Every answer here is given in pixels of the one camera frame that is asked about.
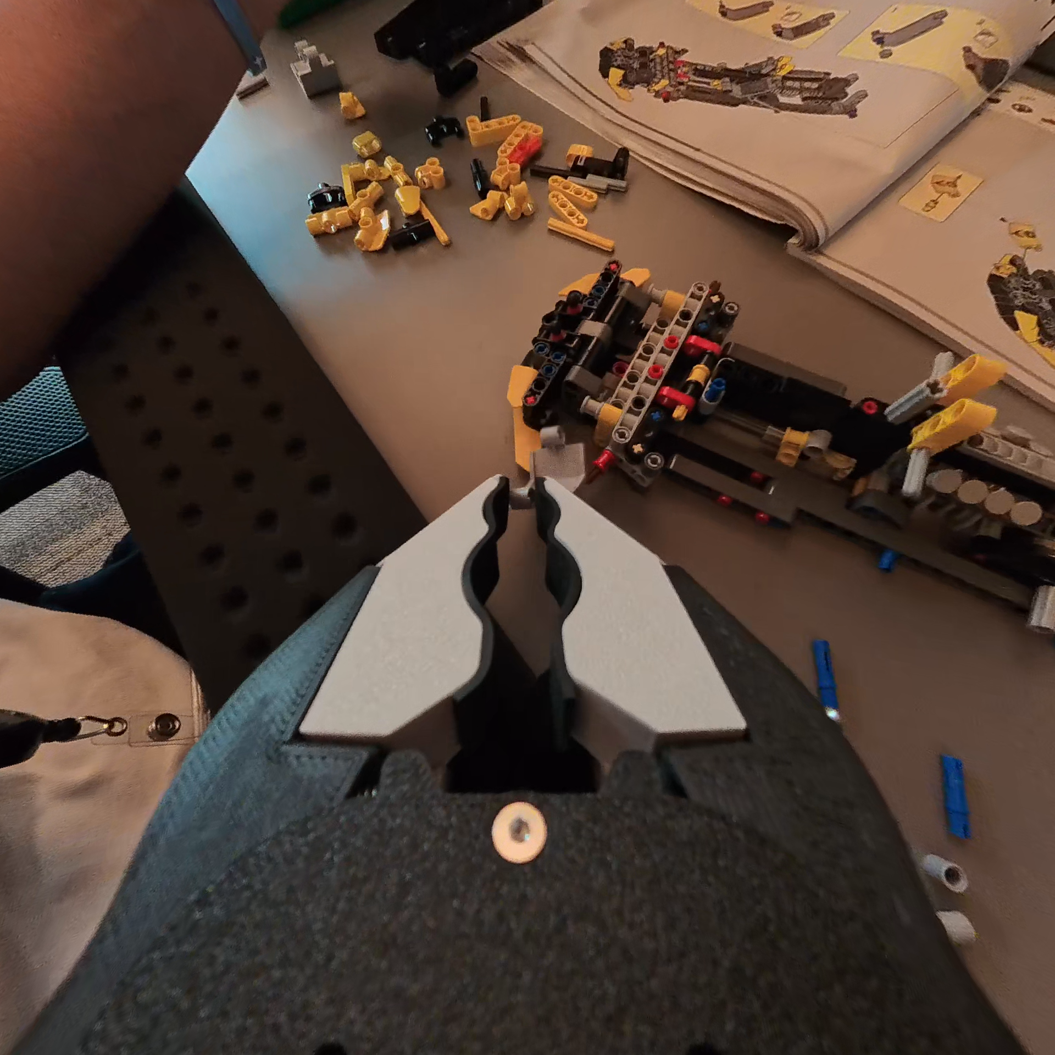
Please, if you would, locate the black lanyard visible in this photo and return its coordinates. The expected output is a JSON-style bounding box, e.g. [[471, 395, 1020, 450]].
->
[[0, 704, 209, 769]]

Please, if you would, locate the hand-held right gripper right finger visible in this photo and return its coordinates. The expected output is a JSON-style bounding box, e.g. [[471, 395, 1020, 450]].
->
[[530, 475, 751, 771]]

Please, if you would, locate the teal mesh office chair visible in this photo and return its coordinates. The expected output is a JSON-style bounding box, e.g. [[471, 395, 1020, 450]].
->
[[0, 365, 93, 489]]

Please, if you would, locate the lego car chassis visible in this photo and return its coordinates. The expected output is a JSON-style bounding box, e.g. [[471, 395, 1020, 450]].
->
[[505, 259, 1055, 637]]

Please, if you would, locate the person in white shirt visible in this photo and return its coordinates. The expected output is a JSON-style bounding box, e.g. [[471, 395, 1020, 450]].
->
[[0, 597, 211, 1055]]

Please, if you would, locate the dark ribbed lego panel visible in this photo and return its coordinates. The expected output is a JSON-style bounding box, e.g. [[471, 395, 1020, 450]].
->
[[373, 0, 547, 96]]

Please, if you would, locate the person's left forearm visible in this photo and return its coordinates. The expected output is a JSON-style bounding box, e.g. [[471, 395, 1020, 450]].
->
[[0, 0, 288, 401]]

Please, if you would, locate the lego instruction booklet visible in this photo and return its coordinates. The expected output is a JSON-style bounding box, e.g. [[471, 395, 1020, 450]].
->
[[472, 0, 1055, 415]]

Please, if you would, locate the long blue lego pin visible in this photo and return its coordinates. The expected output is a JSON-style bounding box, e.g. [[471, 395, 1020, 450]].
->
[[811, 638, 843, 725], [940, 753, 974, 842]]

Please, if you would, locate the pile of yellow lego pieces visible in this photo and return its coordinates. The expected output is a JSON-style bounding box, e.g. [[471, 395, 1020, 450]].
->
[[303, 89, 634, 254]]

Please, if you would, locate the light grey lego bracket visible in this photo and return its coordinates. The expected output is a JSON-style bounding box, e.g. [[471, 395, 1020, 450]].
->
[[288, 38, 345, 100]]

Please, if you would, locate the grey lego seat piece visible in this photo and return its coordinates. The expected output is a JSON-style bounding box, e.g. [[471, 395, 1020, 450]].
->
[[507, 443, 592, 509]]

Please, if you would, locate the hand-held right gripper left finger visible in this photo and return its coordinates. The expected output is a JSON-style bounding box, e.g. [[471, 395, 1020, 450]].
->
[[297, 475, 514, 771]]

